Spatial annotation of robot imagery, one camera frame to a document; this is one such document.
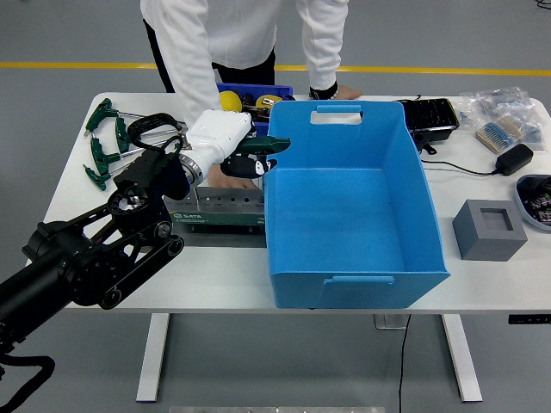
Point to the person's right forearm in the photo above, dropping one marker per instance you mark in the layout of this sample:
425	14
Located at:
196	94

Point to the black parts in bowl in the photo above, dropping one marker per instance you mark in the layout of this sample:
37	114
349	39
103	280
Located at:
538	198

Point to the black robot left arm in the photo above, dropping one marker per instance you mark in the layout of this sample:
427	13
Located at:
64	258

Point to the metal hex key stand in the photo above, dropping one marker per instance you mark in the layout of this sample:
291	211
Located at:
215	217

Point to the pale blue bowl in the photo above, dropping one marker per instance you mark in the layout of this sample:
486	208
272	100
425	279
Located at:
523	211

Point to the white table leg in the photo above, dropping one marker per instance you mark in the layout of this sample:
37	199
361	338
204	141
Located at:
462	357
152	357

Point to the large light blue box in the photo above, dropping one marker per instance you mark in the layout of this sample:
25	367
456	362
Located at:
344	223

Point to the dark cylindrical part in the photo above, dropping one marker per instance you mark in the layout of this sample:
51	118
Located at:
248	99

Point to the grey metal floor plate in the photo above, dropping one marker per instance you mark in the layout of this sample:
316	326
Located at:
387	322

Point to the black plastic tray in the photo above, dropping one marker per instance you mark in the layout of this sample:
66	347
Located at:
430	116

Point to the black table control panel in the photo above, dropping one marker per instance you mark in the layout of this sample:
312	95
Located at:
528	319

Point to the clear plastic parts bag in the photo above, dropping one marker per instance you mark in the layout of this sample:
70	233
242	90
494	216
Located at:
531	131
467	109
503	101

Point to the person's left forearm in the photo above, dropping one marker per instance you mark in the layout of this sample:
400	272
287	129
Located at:
320	64

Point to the yellow lemon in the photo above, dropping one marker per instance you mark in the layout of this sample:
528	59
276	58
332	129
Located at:
230	100

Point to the black power adapter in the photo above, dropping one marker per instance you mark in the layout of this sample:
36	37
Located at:
513	159

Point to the resistor tape bundle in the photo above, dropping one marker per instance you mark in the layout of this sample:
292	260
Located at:
499	133

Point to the small dark blue bin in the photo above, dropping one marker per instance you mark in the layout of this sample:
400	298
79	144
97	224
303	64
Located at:
258	88

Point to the person's right hand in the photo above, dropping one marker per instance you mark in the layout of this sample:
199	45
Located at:
219	180

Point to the yellow tape measure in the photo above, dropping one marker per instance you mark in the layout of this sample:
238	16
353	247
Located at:
263	101

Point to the black wrist watch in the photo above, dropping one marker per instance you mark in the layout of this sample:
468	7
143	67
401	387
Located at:
320	94

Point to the person's left hand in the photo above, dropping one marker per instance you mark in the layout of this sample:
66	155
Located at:
348	94

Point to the grey block with recess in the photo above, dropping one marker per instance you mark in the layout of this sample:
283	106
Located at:
486	236

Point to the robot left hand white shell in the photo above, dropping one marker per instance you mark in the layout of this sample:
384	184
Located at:
219	129

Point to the person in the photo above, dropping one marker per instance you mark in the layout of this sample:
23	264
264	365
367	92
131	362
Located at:
241	30

